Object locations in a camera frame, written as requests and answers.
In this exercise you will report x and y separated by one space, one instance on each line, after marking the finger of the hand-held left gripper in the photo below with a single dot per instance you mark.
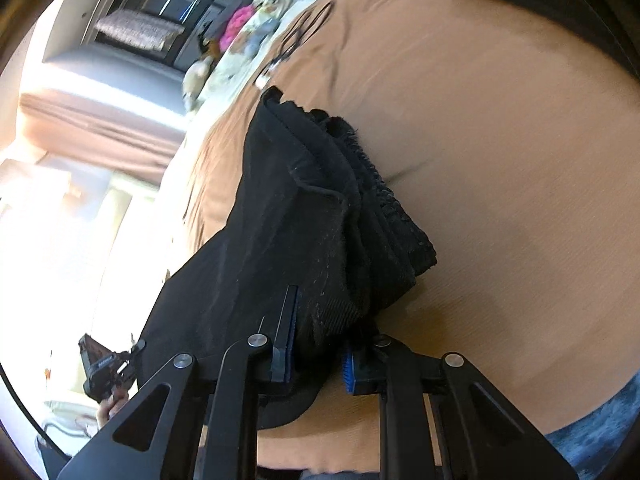
131 355

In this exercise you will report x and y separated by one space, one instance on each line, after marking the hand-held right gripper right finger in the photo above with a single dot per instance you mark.
347 374

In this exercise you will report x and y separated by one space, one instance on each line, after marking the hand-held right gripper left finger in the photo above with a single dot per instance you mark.
289 340

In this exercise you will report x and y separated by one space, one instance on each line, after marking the black pants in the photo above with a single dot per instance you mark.
280 220

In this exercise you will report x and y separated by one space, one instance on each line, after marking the person's left hand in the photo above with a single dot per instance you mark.
107 412

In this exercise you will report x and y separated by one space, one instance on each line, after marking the pink curtain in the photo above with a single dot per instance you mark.
100 127

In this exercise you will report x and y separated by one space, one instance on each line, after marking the brown blanket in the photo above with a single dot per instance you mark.
500 185

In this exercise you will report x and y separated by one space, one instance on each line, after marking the white charger adapter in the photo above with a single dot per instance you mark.
263 80

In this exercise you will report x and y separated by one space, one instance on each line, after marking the cream bed sheet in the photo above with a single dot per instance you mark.
225 75

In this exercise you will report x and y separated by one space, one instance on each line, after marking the beige plush toy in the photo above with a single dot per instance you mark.
195 77

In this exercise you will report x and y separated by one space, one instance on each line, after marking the brown plush toy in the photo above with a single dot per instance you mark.
212 50

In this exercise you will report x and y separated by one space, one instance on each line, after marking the blue-grey plush toy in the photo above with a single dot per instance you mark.
260 37

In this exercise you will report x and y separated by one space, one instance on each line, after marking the patterned cushion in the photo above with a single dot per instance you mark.
137 27

